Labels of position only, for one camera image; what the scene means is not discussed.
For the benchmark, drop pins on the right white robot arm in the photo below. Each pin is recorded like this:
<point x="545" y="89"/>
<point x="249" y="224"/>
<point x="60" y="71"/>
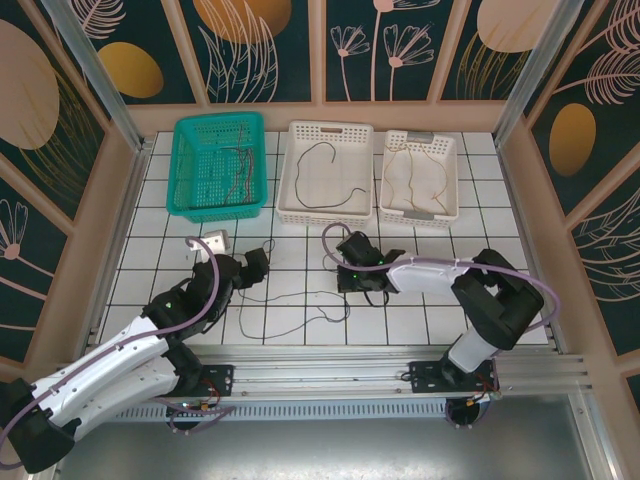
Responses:
<point x="425" y="275"/>

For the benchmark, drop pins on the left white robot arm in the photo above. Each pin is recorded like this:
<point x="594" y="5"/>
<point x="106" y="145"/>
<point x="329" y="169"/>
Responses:
<point x="115" y="350"/>

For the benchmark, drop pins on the large white perforated basket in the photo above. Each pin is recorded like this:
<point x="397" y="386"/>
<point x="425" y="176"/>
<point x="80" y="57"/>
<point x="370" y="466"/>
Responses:
<point x="325" y="175"/>

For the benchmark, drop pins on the teal perforated plastic basket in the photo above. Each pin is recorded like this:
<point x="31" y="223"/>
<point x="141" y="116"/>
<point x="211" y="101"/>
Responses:
<point x="200" y="170"/>

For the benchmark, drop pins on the grey metal base sheet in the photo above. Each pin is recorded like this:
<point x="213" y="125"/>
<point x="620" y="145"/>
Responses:
<point x="320" y="450"/>

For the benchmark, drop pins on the pink circle gold lines panel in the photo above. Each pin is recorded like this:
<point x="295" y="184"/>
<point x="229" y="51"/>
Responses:
<point x="495" y="50"/>

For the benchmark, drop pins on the gold oval pink leaves panel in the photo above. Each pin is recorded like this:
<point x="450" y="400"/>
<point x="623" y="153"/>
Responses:
<point x="590" y="110"/>

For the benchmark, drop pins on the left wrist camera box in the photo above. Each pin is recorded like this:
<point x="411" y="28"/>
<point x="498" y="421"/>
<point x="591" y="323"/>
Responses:
<point x="217" y="240"/>

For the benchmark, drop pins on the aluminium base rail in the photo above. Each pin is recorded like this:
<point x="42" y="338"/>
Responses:
<point x="320" y="375"/>

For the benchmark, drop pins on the aluminium side rail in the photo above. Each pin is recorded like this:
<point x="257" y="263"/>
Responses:
<point x="120" y="240"/>
<point x="530" y="225"/>

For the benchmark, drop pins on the small pink flower wall panel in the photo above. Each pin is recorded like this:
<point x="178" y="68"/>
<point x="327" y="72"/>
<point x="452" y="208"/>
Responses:
<point x="25" y="260"/>

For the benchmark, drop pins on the pink flowers wall panel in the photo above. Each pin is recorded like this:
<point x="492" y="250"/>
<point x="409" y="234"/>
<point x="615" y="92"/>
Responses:
<point x="395" y="50"/>

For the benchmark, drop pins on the orange circle leaves wall panel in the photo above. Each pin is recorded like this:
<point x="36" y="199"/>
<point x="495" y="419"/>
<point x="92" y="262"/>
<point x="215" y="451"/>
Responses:
<point x="240" y="50"/>

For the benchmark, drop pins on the gold oval feather wall panel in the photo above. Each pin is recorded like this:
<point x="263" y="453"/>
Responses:
<point x="135" y="70"/>

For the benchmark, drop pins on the aluminium frame post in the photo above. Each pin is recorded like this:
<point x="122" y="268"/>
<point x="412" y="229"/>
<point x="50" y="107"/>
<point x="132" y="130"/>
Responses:
<point x="540" y="70"/>
<point x="100" y="80"/>

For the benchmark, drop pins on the pink fern leaves wall panel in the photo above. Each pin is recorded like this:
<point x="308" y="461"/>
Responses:
<point x="610" y="270"/>

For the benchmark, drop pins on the big pink disc wall panel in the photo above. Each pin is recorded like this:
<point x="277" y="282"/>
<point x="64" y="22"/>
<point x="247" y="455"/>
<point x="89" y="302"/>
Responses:
<point x="30" y="100"/>

